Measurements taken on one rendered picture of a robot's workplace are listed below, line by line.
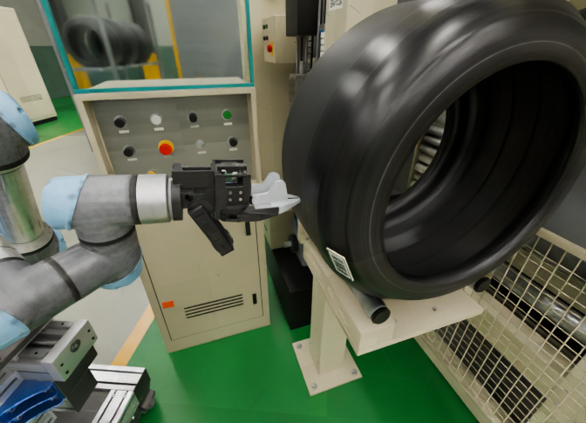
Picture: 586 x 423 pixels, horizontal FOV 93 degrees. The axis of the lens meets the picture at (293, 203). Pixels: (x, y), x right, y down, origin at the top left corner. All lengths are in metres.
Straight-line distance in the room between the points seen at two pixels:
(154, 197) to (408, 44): 0.39
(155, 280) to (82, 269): 0.91
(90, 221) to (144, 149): 0.71
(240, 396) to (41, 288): 1.20
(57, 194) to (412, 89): 0.46
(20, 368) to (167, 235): 0.54
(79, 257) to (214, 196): 0.20
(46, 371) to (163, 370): 0.72
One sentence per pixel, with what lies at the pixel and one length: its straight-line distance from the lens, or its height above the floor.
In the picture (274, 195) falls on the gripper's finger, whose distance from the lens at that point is 0.46.
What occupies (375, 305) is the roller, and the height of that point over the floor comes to 0.92.
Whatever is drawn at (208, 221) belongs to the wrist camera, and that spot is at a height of 1.15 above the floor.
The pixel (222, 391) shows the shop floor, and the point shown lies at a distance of 1.59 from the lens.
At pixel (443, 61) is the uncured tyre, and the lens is 0.42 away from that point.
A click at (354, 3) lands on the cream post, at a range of 0.78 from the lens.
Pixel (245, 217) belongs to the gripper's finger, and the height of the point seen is 1.16.
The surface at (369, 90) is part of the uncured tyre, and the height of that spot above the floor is 1.35.
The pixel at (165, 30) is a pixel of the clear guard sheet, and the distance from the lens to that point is 1.06.
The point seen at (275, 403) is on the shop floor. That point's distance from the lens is 1.54.
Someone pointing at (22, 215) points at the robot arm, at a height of 1.04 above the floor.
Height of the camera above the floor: 1.40
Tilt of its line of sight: 30 degrees down
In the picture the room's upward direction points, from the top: straight up
